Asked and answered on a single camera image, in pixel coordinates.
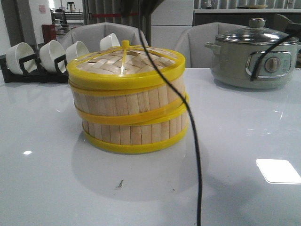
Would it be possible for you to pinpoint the bamboo steamer tray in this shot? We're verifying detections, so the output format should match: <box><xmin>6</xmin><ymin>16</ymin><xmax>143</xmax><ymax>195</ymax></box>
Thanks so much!
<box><xmin>81</xmin><ymin>103</ymin><xmax>189</xmax><ymax>154</ymax></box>
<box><xmin>69</xmin><ymin>82</ymin><xmax>188</xmax><ymax>127</ymax></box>

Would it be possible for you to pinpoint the woven bamboo steamer lid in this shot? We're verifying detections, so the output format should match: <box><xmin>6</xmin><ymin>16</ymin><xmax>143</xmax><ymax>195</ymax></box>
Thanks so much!
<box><xmin>67</xmin><ymin>40</ymin><xmax>185</xmax><ymax>90</ymax></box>

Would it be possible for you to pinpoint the white bowl right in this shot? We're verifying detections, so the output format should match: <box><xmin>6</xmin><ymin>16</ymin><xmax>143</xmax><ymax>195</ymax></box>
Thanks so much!
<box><xmin>99</xmin><ymin>33</ymin><xmax>120</xmax><ymax>50</ymax></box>

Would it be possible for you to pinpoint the white bowl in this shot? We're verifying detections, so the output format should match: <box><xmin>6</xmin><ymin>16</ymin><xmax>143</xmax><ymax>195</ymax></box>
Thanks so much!
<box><xmin>99</xmin><ymin>33</ymin><xmax>120</xmax><ymax>50</ymax></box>
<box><xmin>40</xmin><ymin>40</ymin><xmax>65</xmax><ymax>73</ymax></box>
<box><xmin>6</xmin><ymin>42</ymin><xmax>35</xmax><ymax>75</ymax></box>
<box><xmin>66</xmin><ymin>41</ymin><xmax>90</xmax><ymax>63</ymax></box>

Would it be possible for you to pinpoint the grey chair right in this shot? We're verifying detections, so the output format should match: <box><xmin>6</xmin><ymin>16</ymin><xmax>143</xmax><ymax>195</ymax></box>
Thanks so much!
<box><xmin>174</xmin><ymin>22</ymin><xmax>244</xmax><ymax>68</ymax></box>

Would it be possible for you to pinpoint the grey chair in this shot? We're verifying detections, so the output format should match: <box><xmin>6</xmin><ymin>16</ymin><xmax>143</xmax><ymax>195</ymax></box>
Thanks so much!
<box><xmin>174</xmin><ymin>22</ymin><xmax>244</xmax><ymax>68</ymax></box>
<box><xmin>59</xmin><ymin>22</ymin><xmax>148</xmax><ymax>52</ymax></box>

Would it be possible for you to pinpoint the grey electric cooking pot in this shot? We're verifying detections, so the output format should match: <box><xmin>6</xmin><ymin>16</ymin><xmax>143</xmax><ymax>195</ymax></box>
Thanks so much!
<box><xmin>205</xmin><ymin>41</ymin><xmax>301</xmax><ymax>89</ymax></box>

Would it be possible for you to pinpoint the white cabinet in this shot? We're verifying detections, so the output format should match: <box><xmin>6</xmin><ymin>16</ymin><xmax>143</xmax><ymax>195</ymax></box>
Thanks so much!
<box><xmin>148</xmin><ymin>0</ymin><xmax>194</xmax><ymax>49</ymax></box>

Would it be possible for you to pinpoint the grey chair left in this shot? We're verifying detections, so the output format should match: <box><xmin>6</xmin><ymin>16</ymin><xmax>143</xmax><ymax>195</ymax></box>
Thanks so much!
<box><xmin>59</xmin><ymin>22</ymin><xmax>148</xmax><ymax>52</ymax></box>

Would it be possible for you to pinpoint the black bowl rack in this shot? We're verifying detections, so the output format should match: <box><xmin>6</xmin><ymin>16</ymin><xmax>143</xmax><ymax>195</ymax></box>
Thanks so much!
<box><xmin>0</xmin><ymin>53</ymin><xmax>68</xmax><ymax>83</ymax></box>

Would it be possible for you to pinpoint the red cylinder container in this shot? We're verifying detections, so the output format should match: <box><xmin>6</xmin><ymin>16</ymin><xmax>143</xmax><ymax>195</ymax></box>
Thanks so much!
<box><xmin>42</xmin><ymin>24</ymin><xmax>56</xmax><ymax>44</ymax></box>

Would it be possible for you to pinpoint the grey counter shelf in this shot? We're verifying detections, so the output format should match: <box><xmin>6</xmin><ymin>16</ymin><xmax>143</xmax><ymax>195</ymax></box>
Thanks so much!
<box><xmin>193</xmin><ymin>8</ymin><xmax>301</xmax><ymax>28</ymax></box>

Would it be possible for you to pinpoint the glass pot lid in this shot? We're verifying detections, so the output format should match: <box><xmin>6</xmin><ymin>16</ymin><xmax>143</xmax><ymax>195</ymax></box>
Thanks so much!
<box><xmin>215</xmin><ymin>18</ymin><xmax>288</xmax><ymax>45</ymax></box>

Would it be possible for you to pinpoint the white bowl far left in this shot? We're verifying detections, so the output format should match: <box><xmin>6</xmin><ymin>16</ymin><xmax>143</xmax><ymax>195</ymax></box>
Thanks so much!
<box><xmin>6</xmin><ymin>42</ymin><xmax>35</xmax><ymax>75</ymax></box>

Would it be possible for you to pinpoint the black cable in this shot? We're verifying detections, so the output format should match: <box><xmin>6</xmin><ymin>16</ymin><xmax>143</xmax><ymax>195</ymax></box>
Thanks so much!
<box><xmin>137</xmin><ymin>0</ymin><xmax>203</xmax><ymax>226</ymax></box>

